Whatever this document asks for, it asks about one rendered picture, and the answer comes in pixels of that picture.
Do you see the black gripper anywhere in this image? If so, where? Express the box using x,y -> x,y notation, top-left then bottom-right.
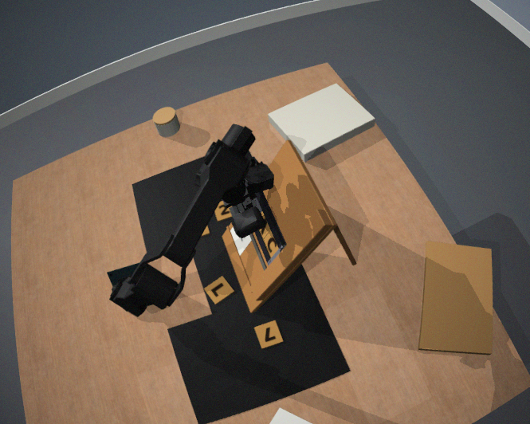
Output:
222,181 -> 265,238

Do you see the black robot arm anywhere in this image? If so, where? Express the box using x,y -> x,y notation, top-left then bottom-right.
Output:
109,124 -> 274,317

